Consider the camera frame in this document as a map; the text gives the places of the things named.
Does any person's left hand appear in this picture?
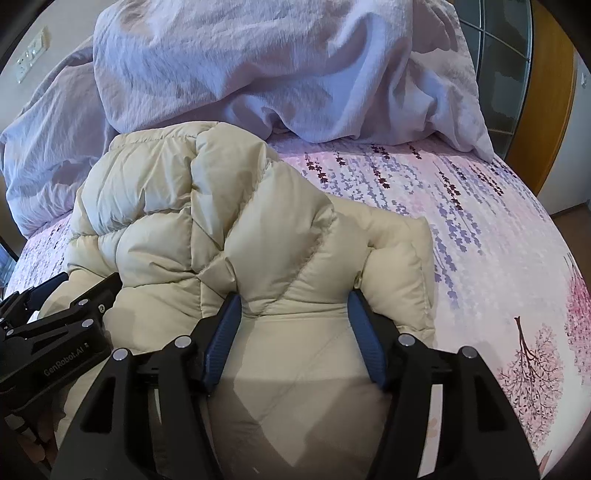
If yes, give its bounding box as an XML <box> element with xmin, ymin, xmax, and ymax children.
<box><xmin>18</xmin><ymin>406</ymin><xmax>62</xmax><ymax>462</ymax></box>

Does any lavender crinkled duvet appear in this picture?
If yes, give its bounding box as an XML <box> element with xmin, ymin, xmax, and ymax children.
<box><xmin>0</xmin><ymin>0</ymin><xmax>495</xmax><ymax>238</ymax></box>

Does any cream puffer jacket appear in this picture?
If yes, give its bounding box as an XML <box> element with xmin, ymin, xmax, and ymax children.
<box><xmin>51</xmin><ymin>121</ymin><xmax>437</xmax><ymax>480</ymax></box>

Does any frosted glass door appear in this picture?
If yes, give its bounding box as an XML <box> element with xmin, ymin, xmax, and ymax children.
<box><xmin>455</xmin><ymin>0</ymin><xmax>534</xmax><ymax>137</ymax></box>

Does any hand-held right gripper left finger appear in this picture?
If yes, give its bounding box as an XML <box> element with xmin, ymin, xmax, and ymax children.
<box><xmin>50</xmin><ymin>294</ymin><xmax>242</xmax><ymax>480</ymax></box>

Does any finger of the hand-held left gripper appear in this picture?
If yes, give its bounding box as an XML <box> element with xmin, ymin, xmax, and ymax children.
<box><xmin>34</xmin><ymin>272</ymin><xmax>122</xmax><ymax>325</ymax></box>
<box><xmin>0</xmin><ymin>272</ymin><xmax>70</xmax><ymax>324</ymax></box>

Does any wooden door frame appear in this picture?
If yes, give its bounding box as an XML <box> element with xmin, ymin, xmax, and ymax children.
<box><xmin>526</xmin><ymin>0</ymin><xmax>581</xmax><ymax>195</ymax></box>

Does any pink floral bed sheet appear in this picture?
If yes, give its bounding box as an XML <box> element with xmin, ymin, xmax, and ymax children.
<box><xmin>4</xmin><ymin>134</ymin><xmax>591</xmax><ymax>467</ymax></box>

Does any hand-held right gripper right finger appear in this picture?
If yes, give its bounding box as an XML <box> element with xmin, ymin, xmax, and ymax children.
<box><xmin>347</xmin><ymin>291</ymin><xmax>541</xmax><ymax>480</ymax></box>

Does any white wall socket panel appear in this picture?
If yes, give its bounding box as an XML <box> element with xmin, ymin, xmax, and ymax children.
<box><xmin>16</xmin><ymin>27</ymin><xmax>49</xmax><ymax>85</ymax></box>

